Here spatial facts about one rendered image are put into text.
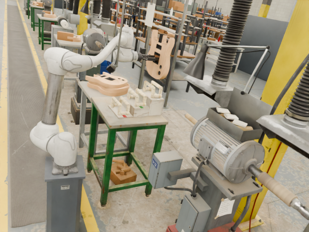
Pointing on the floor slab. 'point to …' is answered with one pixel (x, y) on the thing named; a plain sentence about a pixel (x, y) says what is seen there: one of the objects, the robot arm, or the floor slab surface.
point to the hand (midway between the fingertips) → (156, 58)
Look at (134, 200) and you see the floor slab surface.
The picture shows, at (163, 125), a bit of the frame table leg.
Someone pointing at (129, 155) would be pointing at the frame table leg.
